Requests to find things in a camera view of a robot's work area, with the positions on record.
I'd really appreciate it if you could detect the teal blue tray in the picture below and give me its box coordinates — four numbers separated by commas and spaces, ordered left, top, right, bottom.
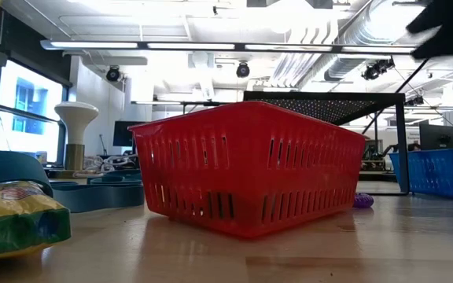
0, 151, 145, 214

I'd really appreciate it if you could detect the red plastic basket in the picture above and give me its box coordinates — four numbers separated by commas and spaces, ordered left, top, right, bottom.
127, 101, 367, 240

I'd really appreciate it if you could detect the black perforated metal shelf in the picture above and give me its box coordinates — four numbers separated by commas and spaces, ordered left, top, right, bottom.
243, 90, 411, 197

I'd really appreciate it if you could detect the yellow green packet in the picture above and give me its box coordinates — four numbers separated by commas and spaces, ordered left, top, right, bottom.
0, 180, 72, 263

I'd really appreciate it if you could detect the black ceiling spotlight cluster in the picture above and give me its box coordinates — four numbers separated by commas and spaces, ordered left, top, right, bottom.
362, 57, 396, 82

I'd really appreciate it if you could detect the silver ventilation duct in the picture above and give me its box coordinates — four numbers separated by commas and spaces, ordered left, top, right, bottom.
273, 0, 428, 90

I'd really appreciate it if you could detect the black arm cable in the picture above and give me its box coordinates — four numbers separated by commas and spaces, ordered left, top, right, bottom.
361, 57, 431, 135

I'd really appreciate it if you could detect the black ceiling camera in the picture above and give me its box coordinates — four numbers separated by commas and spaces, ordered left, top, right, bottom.
235, 61, 251, 79
105, 65, 122, 83

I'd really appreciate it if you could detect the large window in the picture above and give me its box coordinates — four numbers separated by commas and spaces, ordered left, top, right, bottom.
0, 58, 70, 166

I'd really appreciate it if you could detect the white mushroom table lamp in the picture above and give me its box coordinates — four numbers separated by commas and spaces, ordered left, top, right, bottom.
53, 101, 100, 172

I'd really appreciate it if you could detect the white lamp cable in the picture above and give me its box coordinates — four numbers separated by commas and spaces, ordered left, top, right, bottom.
72, 154, 141, 178

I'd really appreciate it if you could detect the long ceiling light rail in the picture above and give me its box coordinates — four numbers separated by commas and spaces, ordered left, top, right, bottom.
40, 39, 418, 55

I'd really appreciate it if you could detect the dark computer monitor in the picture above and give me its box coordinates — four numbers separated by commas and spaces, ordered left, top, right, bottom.
112, 120, 145, 149
419, 123, 453, 151

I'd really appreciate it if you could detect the purple coil wristband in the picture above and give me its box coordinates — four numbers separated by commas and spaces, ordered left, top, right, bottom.
352, 192, 375, 209

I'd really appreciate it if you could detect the blue plastic basket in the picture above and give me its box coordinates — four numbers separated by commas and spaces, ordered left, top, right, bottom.
389, 148, 453, 200

